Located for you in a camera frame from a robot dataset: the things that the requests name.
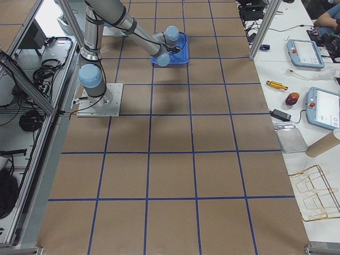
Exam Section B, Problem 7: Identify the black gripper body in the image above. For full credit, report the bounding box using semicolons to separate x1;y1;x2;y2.
167;46;181;54

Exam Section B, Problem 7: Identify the blue plastic tray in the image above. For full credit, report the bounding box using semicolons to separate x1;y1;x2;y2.
150;27;189;67

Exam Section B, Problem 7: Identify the small blue black device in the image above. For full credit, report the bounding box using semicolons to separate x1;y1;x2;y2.
259;44;270;51

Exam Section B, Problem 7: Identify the brass cylinder tool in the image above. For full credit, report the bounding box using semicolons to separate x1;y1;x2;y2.
266;81;288;91

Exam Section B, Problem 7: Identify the black power adapter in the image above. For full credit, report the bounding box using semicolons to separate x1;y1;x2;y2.
269;109;291;122

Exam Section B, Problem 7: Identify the red fruit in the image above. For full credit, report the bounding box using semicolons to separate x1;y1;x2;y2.
285;92;300;106

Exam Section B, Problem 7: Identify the teach pendant far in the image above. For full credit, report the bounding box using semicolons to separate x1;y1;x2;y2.
286;39;325;69

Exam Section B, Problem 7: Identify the teach pendant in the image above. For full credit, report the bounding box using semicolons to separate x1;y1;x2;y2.
306;87;339;130
286;39;325;69

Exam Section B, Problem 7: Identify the metal tin box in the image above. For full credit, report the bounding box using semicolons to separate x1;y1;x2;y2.
273;122;307;154

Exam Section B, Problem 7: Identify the person at table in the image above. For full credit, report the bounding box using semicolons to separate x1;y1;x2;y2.
314;4;339;30

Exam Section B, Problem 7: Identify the teach pendant near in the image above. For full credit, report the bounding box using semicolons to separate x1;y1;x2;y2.
306;87;339;130

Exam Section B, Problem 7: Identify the cardboard tube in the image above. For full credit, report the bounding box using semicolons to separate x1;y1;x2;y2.
305;128;339;158

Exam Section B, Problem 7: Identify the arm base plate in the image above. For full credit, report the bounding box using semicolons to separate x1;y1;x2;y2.
76;83;123;117

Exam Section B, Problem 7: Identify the aluminium frame post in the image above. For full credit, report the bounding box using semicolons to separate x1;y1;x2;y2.
249;0;281;61

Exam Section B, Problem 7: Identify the gold wire rack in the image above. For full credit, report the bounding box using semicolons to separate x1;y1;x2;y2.
289;165;339;222

